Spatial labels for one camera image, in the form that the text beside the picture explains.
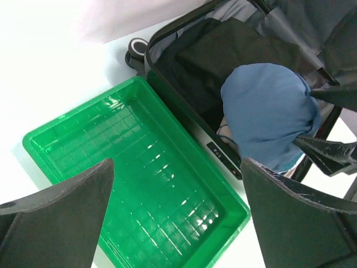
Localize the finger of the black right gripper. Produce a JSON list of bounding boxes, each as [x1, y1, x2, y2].
[[295, 135, 356, 176], [311, 83, 356, 108]]

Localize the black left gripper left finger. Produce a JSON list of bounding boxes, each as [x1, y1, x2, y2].
[[1, 159, 114, 267]]

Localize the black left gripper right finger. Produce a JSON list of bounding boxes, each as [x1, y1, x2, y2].
[[240, 159, 356, 267]]

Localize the space astronaut print suitcase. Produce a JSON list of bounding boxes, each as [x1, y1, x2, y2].
[[125, 1, 356, 181]]

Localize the black garment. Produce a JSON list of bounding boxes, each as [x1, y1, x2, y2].
[[155, 18, 307, 130]]

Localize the cream and teal towel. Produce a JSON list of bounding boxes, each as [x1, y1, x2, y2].
[[216, 117, 305, 178]]

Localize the blue cloth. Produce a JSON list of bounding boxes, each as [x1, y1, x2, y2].
[[220, 63, 322, 173]]

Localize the green plastic bin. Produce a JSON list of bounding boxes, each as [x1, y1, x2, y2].
[[23, 76, 250, 267]]

